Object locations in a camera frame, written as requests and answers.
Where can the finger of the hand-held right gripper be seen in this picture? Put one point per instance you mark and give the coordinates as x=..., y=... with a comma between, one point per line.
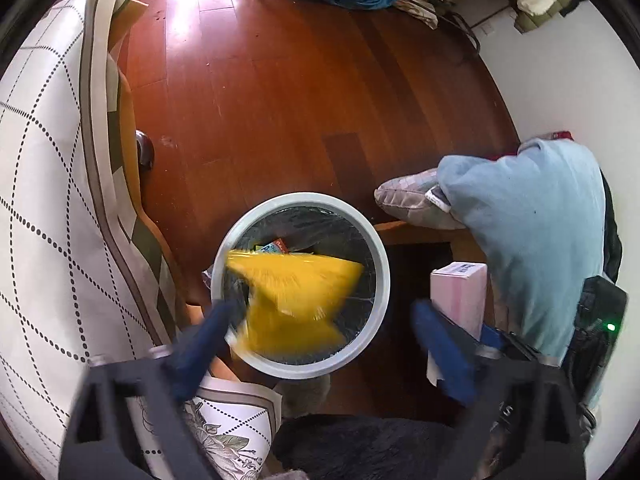
x=510, y=344

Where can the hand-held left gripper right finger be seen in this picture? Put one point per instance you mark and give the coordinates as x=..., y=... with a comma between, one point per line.
x=445, y=355

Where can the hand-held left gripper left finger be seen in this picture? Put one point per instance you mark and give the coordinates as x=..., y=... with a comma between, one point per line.
x=200, y=355

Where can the pink box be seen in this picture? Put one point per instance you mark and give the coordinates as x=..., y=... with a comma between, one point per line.
x=457, y=300

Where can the yellow plastic packet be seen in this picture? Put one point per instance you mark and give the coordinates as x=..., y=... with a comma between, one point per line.
x=290, y=310

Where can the white trash bin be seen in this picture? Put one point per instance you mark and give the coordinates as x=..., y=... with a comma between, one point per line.
x=320, y=367

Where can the blue and white milk carton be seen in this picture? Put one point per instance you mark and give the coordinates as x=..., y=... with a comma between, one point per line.
x=274, y=247

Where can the dark cloth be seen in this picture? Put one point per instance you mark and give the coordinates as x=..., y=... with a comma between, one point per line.
x=611, y=240

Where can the grey fuzzy slipper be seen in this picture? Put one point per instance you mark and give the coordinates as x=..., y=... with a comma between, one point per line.
x=305, y=395

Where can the person leg in blue pants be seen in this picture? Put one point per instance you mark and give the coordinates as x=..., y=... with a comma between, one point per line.
x=525, y=220

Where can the grey patterned slipper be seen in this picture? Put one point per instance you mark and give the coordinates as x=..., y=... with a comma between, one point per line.
x=415, y=195

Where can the white grid-patterned tablecloth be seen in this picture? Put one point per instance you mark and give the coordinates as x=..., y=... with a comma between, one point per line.
x=45, y=210

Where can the wooden table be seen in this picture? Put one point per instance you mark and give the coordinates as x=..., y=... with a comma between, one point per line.
x=127, y=125

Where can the olive green jacket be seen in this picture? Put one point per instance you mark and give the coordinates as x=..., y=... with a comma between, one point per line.
x=550, y=17

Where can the patterned tote bag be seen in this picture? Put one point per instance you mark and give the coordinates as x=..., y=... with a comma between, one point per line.
x=420, y=7

